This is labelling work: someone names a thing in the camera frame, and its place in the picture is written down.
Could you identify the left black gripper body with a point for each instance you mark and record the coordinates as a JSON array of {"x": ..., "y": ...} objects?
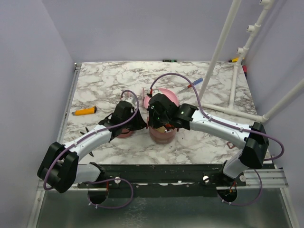
[{"x": 135, "y": 124}]

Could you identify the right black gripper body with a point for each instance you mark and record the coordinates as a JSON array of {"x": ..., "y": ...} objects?
[{"x": 156, "y": 121}]

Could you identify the white steamed bun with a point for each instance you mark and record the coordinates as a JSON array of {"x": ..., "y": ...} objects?
[{"x": 161, "y": 129}]

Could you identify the pink food plate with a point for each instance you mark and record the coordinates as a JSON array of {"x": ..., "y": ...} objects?
[{"x": 164, "y": 91}]

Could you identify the pink steel lunch pot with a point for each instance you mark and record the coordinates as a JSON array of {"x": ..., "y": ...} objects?
[{"x": 167, "y": 134}]

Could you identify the pink food tongs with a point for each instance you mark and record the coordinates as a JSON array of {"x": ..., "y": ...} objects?
[{"x": 143, "y": 96}]

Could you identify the dark red steel lunch pot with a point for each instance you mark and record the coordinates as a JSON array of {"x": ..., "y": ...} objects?
[{"x": 158, "y": 140}]

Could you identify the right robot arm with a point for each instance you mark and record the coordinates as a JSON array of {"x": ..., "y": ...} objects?
[{"x": 250, "y": 139}]

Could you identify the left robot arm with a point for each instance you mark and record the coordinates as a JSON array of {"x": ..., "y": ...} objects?
[{"x": 83, "y": 147}]

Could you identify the dark pink round lid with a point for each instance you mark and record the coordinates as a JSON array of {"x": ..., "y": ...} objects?
[{"x": 125, "y": 133}]

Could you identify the yellow utility knife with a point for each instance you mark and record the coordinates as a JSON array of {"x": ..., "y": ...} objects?
[{"x": 85, "y": 111}]

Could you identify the green black screwdriver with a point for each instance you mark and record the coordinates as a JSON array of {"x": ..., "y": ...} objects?
[{"x": 169, "y": 60}]

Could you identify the transparent grey pot lid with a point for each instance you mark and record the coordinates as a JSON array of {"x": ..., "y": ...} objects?
[{"x": 230, "y": 145}]

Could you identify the aluminium table edge rail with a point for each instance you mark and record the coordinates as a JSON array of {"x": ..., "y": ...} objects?
[{"x": 69, "y": 101}]

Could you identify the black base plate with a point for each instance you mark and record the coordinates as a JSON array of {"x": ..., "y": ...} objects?
[{"x": 147, "y": 181}]

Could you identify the white pipe frame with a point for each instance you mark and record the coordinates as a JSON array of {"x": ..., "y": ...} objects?
[{"x": 274, "y": 54}]

